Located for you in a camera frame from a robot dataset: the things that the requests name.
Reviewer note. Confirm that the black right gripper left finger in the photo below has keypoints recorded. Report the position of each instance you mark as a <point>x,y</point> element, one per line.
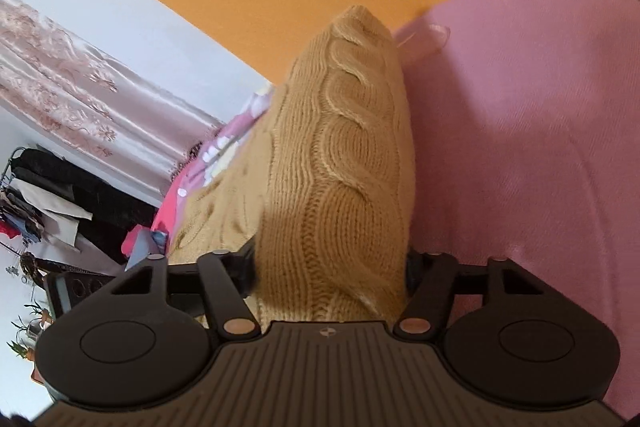
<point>150,333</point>

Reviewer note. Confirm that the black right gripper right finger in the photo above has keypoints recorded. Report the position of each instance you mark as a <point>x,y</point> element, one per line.
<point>506,335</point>

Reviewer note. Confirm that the tan cable-knit sweater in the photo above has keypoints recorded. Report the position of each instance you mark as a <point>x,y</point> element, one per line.
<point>323,186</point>

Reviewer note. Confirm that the red pink clothes pile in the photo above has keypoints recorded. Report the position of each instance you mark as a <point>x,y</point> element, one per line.
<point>141,243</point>

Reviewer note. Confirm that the dark hanging clothes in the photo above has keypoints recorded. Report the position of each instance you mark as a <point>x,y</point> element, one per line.
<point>85,218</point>

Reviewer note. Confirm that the black clothes rack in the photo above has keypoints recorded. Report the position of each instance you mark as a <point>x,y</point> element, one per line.
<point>21,229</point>

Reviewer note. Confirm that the potted green plant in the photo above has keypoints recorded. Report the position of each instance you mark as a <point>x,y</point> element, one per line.
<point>39,317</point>

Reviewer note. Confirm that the pink printed bed sheet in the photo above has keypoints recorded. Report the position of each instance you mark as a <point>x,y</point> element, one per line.
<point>525,124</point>

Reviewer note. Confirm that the pink floral curtain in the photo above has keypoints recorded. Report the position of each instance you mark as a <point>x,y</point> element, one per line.
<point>73,93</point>

